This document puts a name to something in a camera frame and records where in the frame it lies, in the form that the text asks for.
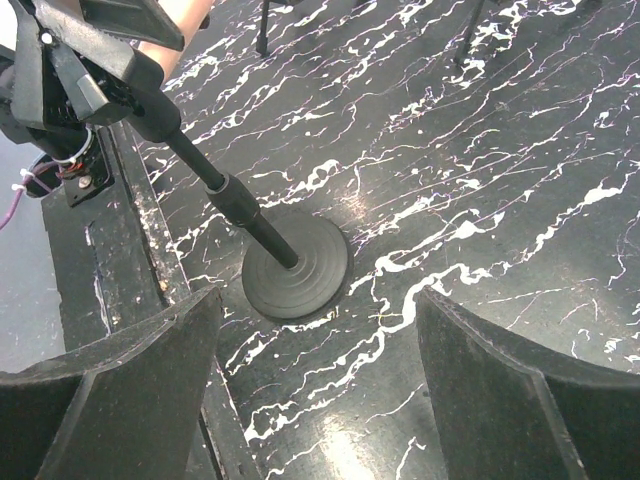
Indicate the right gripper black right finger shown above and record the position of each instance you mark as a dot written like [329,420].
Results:
[506,407]

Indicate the black round base clip stand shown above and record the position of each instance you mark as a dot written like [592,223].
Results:
[111,59]

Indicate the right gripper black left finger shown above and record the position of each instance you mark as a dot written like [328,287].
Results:
[123,407]

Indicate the black front mounting base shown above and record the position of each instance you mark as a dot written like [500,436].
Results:
[114,269]

